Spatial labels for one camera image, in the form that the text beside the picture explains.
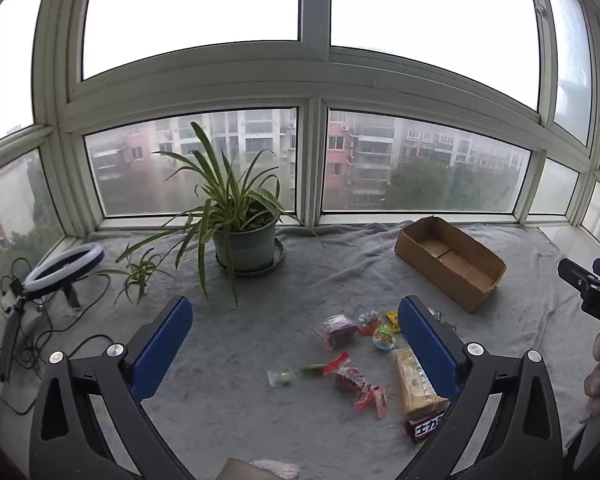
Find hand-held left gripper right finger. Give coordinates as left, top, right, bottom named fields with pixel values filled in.
left=397, top=295, right=566, bottom=480

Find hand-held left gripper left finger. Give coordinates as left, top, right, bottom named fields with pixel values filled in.
left=29, top=295, right=201, bottom=480

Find bread loaf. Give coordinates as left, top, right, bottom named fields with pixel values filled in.
left=391, top=346, right=451, bottom=417

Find brown chocolate bar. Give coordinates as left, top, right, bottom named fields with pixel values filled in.
left=404, top=409, right=451, bottom=443

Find clear bag of red dates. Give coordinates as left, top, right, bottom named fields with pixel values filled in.
left=334, top=366, right=368, bottom=396

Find brown cardboard box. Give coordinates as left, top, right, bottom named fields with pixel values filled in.
left=394, top=216, right=507, bottom=314

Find clear bag of dark candies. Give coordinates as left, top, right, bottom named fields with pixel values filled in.
left=311, top=314, right=359, bottom=351

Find clear teal candy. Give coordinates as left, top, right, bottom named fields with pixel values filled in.
left=429, top=307, right=457, bottom=332

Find green-lid jelly cup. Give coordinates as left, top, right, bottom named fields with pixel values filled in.
left=372, top=325, right=398, bottom=351

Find colourful candy packet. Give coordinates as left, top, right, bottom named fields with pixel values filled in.
left=357, top=310, right=382, bottom=336

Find grey-green plant pot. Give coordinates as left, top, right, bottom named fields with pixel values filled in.
left=212, top=215, right=278, bottom=273

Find pale cloth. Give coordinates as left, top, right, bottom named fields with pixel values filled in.
left=215, top=456, right=301, bottom=480

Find black tripod stand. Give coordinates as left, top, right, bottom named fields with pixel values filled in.
left=0, top=280, right=25, bottom=383

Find green spider plant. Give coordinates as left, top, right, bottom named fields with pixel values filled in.
left=92, top=121, right=326, bottom=308

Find apartment buildings outside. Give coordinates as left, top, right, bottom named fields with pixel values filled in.
left=87, top=107, right=531, bottom=216

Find black cable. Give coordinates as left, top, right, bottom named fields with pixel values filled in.
left=0, top=257, right=113, bottom=416

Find white ring light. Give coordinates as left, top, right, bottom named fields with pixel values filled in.
left=22, top=242, right=106, bottom=308

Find white window frame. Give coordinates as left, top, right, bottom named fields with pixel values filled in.
left=0, top=0, right=600, bottom=243

